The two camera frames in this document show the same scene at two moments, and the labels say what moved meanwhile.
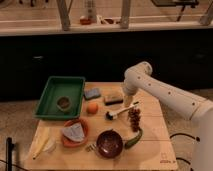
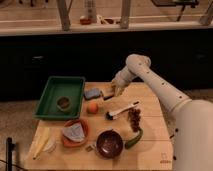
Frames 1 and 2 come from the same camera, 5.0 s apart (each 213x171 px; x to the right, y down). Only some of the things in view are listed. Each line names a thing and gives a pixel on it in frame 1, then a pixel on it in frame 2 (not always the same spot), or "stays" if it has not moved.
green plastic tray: x=61 y=98 stays
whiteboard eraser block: x=113 y=99 -> x=107 y=93
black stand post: x=9 y=153 stays
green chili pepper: x=132 y=142 stays
